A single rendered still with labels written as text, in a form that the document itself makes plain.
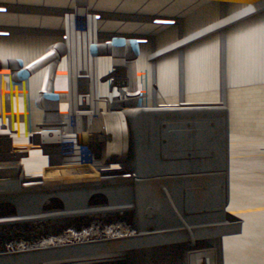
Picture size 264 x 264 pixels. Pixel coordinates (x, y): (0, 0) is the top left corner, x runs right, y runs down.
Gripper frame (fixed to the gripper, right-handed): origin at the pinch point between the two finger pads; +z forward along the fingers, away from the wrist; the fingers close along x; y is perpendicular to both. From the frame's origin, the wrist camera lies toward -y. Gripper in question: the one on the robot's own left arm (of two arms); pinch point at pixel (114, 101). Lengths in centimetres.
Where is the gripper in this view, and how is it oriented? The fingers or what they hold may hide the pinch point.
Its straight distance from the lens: 182.9
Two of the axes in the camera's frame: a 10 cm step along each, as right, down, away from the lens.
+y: 9.4, 0.9, -3.2
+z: -0.2, 9.8, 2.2
